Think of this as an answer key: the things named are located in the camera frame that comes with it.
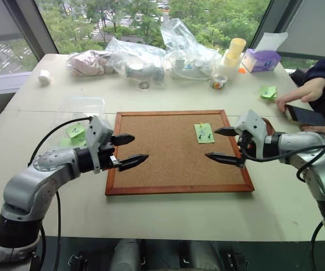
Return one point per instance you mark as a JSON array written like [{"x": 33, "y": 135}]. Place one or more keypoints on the person's right hand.
[{"x": 295, "y": 98}]

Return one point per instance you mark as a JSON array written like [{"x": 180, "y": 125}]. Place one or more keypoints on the brown tape roll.
[{"x": 268, "y": 125}]

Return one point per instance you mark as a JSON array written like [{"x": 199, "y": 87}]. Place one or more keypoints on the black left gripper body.
[{"x": 107, "y": 161}]

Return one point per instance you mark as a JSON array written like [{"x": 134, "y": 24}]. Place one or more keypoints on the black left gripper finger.
[
  {"x": 124, "y": 139},
  {"x": 134, "y": 161}
]

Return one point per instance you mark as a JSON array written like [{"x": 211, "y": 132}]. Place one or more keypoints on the clear plastic container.
[{"x": 80, "y": 108}]

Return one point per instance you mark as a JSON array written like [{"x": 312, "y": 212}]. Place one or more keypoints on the plastic bag with pink cloth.
[{"x": 87, "y": 63}]

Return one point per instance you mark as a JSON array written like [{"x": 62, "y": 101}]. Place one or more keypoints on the green note with scribble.
[{"x": 75, "y": 130}]

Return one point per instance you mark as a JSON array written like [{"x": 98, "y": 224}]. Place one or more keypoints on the small white roll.
[{"x": 44, "y": 76}]

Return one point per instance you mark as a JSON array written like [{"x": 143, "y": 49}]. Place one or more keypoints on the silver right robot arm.
[{"x": 324, "y": 169}]

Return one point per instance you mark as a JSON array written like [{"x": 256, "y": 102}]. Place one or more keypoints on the small orange piece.
[{"x": 242, "y": 70}]

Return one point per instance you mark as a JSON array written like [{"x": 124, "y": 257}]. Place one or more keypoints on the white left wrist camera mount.
[{"x": 97, "y": 132}]

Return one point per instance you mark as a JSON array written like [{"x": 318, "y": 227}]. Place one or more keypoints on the large clear plastic bag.
[{"x": 183, "y": 42}]

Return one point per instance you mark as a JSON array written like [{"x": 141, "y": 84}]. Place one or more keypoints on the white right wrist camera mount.
[{"x": 252, "y": 124}]

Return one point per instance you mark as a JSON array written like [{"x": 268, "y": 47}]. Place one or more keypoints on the black smartphone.
[{"x": 306, "y": 115}]

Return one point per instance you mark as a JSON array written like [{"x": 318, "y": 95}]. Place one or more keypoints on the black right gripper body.
[{"x": 246, "y": 146}]

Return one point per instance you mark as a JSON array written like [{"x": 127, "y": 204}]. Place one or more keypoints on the stacked pale yellow cups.
[{"x": 234, "y": 52}]

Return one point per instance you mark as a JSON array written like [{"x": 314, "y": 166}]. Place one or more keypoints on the purple tissue box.
[{"x": 261, "y": 60}]

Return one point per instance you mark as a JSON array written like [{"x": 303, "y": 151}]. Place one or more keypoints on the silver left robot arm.
[{"x": 32, "y": 180}]

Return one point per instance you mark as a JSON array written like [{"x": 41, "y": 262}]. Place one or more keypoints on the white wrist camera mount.
[
  {"x": 252, "y": 124},
  {"x": 97, "y": 132}
]

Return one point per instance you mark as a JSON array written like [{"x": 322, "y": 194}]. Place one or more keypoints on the wood framed cork board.
[{"x": 173, "y": 158}]

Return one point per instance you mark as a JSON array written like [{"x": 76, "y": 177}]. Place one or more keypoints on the clear bag with grey items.
[{"x": 135, "y": 60}]

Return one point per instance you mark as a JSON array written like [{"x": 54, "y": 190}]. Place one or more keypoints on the green sticky note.
[{"x": 204, "y": 132}]

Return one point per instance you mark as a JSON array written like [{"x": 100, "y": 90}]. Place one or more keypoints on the green paper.
[{"x": 269, "y": 92}]

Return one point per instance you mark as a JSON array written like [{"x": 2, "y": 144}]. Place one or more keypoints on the dark window frame post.
[
  {"x": 276, "y": 19},
  {"x": 29, "y": 26}
]

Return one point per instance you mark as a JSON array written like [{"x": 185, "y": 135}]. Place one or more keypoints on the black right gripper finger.
[
  {"x": 226, "y": 131},
  {"x": 224, "y": 159}
]

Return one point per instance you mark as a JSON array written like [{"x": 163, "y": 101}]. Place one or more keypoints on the small cup of pins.
[{"x": 218, "y": 82}]

